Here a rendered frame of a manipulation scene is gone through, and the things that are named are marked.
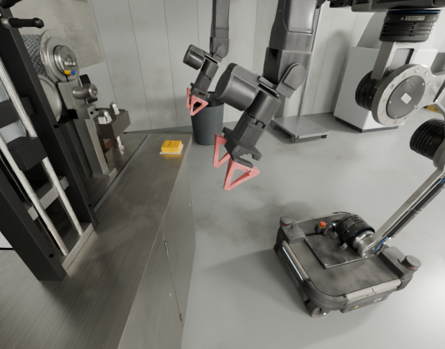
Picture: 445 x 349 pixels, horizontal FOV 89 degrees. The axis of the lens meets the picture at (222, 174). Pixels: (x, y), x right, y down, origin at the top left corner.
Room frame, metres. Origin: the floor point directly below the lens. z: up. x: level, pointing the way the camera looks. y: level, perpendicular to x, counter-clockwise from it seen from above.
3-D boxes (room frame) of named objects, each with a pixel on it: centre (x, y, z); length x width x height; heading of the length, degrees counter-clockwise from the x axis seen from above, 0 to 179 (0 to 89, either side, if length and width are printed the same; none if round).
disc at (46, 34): (0.70, 0.45, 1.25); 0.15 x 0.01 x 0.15; 179
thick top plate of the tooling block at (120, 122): (0.88, 0.60, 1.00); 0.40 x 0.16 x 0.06; 89
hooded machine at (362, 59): (3.52, -2.34, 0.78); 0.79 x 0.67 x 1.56; 105
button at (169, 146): (0.85, 0.21, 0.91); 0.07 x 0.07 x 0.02; 89
